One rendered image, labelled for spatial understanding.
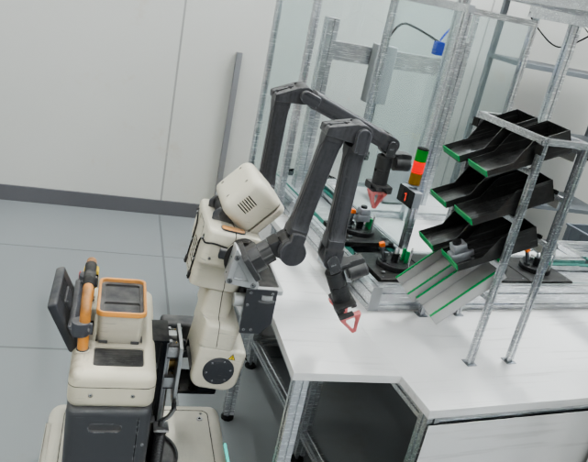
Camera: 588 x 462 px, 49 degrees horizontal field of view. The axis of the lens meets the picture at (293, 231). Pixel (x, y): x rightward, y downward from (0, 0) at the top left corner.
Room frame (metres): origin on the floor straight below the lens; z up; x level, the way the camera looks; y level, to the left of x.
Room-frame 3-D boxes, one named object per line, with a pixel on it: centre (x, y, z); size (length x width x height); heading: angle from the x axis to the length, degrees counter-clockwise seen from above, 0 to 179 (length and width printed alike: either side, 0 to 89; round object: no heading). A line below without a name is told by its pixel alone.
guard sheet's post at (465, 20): (2.65, -0.48, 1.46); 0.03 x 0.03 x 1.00; 25
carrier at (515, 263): (2.72, -1.09, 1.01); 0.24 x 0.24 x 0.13; 25
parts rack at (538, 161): (2.14, -0.69, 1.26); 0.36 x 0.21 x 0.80; 25
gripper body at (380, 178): (2.29, -0.27, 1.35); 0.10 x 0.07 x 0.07; 24
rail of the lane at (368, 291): (2.60, -0.17, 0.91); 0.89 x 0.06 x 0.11; 25
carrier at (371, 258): (2.41, -0.42, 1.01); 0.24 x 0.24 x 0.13; 25
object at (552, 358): (2.60, -0.83, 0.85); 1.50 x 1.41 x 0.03; 25
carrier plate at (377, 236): (2.72, -0.28, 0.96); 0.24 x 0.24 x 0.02; 25
